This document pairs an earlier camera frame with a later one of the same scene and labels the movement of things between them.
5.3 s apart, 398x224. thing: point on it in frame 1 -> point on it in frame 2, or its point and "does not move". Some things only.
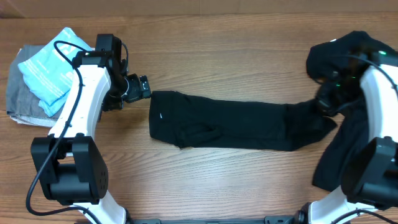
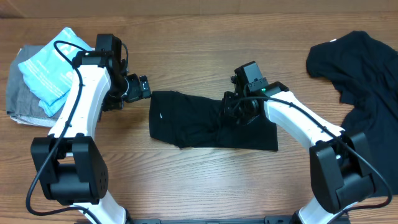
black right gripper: [323, 102] -> [229, 113]
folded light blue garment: [48, 76] does not move
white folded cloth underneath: [37, 121] does not move
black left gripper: [136, 92] does not move
